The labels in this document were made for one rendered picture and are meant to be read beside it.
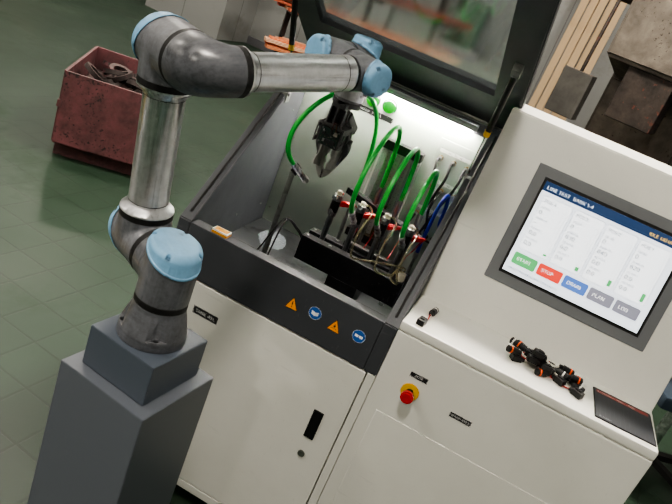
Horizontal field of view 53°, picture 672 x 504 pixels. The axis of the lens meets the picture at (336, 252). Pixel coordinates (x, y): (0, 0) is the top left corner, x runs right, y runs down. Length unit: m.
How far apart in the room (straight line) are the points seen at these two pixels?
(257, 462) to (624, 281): 1.20
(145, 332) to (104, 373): 0.14
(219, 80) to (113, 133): 3.30
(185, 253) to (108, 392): 0.34
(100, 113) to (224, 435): 2.78
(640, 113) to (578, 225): 3.39
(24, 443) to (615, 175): 2.02
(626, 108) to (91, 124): 3.65
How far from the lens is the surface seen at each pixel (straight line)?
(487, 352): 1.85
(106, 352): 1.52
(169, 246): 1.41
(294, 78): 1.35
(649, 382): 2.05
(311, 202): 2.38
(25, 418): 2.63
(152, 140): 1.41
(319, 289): 1.84
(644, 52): 5.29
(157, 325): 1.46
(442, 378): 1.83
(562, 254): 1.97
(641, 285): 2.00
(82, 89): 4.51
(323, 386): 1.95
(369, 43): 1.63
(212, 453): 2.25
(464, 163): 2.20
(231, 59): 1.27
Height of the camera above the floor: 1.76
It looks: 23 degrees down
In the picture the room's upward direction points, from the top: 22 degrees clockwise
